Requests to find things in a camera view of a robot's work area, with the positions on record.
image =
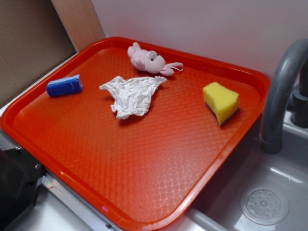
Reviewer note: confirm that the yellow sponge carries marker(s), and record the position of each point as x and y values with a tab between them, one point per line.
222	102

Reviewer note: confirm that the blue sponge block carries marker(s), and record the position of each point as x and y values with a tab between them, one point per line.
64	86

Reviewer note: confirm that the red plastic tray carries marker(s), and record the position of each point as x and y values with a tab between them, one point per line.
143	172

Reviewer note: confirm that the crumpled white cloth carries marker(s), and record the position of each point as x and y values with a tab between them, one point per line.
132	96

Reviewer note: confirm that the pink plush bunny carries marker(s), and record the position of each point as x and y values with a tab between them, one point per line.
151	61

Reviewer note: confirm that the grey faucet spout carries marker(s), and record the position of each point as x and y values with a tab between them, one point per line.
290	81

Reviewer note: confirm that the wooden board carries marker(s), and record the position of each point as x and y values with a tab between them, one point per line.
80	21

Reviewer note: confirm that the grey toy sink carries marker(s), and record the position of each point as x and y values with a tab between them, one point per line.
217	208

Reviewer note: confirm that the sink drain cover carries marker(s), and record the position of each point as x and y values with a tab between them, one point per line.
264	204

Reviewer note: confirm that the cardboard panel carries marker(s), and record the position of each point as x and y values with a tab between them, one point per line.
33	41

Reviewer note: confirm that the black mounting bracket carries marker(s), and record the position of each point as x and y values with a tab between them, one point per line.
20	179

